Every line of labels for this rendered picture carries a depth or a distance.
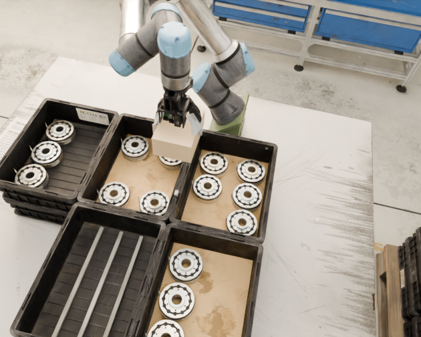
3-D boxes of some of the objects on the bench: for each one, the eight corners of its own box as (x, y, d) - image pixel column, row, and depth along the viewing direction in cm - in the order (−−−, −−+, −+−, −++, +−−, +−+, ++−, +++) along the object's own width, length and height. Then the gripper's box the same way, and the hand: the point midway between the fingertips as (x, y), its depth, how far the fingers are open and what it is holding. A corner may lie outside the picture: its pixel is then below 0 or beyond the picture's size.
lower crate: (61, 136, 160) (53, 116, 151) (127, 150, 158) (123, 131, 148) (13, 215, 137) (-1, 198, 127) (89, 233, 135) (82, 217, 125)
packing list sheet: (12, 116, 165) (11, 115, 165) (60, 127, 163) (60, 126, 163) (-34, 174, 146) (-34, 173, 146) (20, 188, 144) (20, 187, 144)
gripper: (133, 87, 94) (141, 138, 111) (206, 103, 93) (203, 152, 109) (145, 66, 99) (151, 118, 116) (214, 81, 98) (210, 131, 114)
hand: (179, 128), depth 114 cm, fingers closed on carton, 14 cm apart
